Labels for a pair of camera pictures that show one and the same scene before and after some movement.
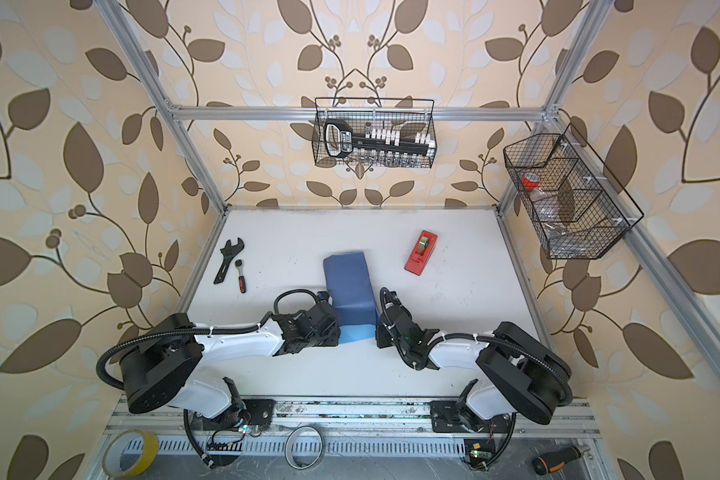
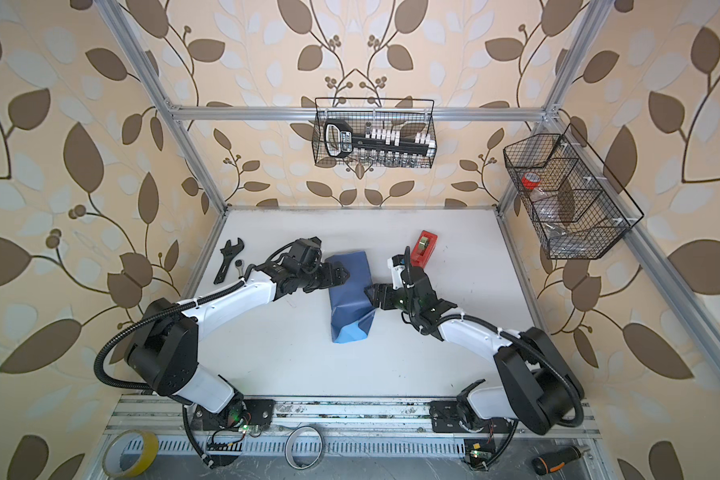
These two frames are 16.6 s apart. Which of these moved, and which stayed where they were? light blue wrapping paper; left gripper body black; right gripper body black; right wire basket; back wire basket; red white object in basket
Moved: right gripper body black; left gripper body black
Stayed: right wire basket; back wire basket; red white object in basket; light blue wrapping paper
